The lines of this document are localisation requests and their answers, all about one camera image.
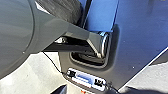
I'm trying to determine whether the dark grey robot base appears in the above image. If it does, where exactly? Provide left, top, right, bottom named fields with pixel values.
left=58, top=0, right=168, bottom=92

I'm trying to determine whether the thin dark cable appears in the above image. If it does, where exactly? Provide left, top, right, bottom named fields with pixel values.
left=41, top=51, right=119, bottom=94

